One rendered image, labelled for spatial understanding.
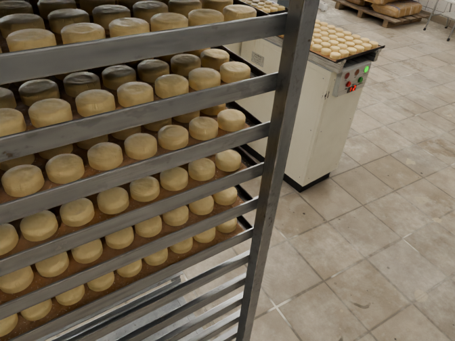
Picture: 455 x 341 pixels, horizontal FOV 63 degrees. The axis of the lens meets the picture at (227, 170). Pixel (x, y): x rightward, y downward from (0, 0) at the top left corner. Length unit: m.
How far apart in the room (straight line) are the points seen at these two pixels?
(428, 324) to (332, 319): 0.45
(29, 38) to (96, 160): 0.19
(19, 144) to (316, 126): 1.78
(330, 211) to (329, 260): 0.38
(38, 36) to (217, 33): 0.21
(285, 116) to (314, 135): 1.51
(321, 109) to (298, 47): 1.49
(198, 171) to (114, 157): 0.17
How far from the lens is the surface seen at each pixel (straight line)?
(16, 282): 0.69
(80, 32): 0.50
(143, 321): 1.65
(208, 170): 0.68
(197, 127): 0.63
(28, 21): 0.54
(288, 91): 0.60
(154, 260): 0.78
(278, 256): 2.05
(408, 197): 2.70
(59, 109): 0.52
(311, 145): 2.18
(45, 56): 0.45
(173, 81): 0.57
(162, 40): 0.48
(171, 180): 0.66
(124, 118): 0.50
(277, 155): 0.67
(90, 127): 0.49
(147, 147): 0.59
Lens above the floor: 1.58
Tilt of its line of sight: 39 degrees down
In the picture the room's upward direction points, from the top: 5 degrees clockwise
